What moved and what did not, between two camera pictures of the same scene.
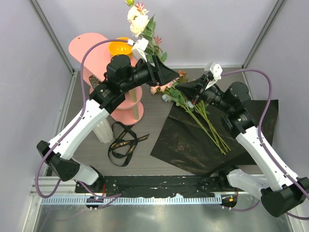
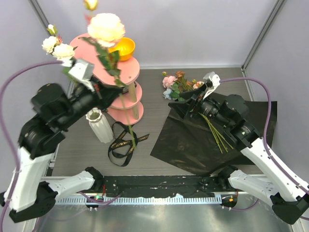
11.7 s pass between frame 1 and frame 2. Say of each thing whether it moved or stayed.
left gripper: moved
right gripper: moved
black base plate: stayed
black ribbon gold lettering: stayed
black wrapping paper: stayed
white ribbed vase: stayed
